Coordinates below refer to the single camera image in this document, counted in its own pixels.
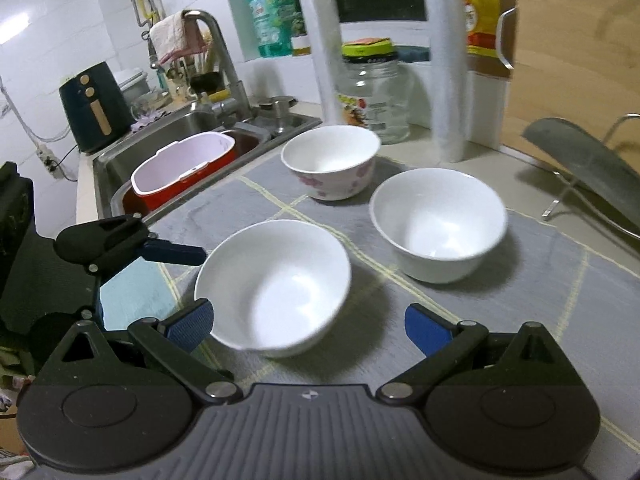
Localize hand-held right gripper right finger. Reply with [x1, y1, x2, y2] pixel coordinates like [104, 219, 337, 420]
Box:
[375, 303, 571, 405]

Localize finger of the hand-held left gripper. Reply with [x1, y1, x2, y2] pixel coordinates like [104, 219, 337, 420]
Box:
[81, 271, 106, 332]
[54, 214, 207, 273]

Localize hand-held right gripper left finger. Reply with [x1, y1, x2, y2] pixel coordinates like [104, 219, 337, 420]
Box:
[47, 298, 240, 405]

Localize plain white bowl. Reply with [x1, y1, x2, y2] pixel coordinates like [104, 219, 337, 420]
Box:
[194, 220, 352, 359]
[369, 167, 509, 284]

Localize white bowl with pink flowers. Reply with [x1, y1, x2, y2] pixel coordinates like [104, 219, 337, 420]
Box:
[280, 125, 382, 202]

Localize light blue cloth mat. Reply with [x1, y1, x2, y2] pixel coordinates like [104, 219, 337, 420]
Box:
[100, 260, 182, 335]

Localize grey mat with yellow lines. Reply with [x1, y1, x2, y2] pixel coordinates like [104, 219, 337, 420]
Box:
[145, 155, 640, 461]

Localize red basin with pink inside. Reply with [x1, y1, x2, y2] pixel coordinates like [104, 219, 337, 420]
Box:
[131, 131, 237, 213]

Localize white power strip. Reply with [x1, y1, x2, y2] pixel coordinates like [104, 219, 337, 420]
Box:
[37, 144, 68, 180]

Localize stainless steel sink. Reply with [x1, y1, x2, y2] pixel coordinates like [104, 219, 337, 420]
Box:
[92, 105, 323, 226]

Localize dark air fryer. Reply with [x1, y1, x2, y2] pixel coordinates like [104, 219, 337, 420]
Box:
[58, 61, 135, 155]

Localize white rice cooker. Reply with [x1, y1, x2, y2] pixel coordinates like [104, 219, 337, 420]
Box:
[112, 67, 151, 106]

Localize dark utensil holder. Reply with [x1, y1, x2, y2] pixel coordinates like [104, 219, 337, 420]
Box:
[165, 52, 226, 106]

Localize steel kitchen faucet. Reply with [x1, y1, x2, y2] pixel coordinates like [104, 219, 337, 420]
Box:
[182, 9, 251, 122]

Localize pink dish cloth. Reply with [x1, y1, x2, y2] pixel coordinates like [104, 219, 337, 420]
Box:
[149, 10, 208, 68]

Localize empty glass jar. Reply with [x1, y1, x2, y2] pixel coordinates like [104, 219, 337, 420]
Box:
[340, 37, 414, 145]

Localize short white plastic bag roll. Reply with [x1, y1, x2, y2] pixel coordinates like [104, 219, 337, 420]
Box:
[297, 0, 351, 128]

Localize green detergent bottle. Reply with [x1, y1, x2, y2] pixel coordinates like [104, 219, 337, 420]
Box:
[248, 0, 306, 58]

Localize tall white plastic film roll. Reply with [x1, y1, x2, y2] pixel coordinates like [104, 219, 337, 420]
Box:
[419, 0, 472, 164]

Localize cooking oil bottle yellow label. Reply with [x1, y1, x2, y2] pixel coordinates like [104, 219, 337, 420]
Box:
[462, 0, 518, 79]

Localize bamboo cutting board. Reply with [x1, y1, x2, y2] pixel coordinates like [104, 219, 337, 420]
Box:
[500, 0, 640, 171]

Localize steel cleaver with black handle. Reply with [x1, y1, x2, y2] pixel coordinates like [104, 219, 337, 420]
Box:
[521, 117, 640, 238]

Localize metal wire rack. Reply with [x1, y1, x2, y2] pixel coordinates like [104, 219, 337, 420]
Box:
[542, 112, 640, 223]

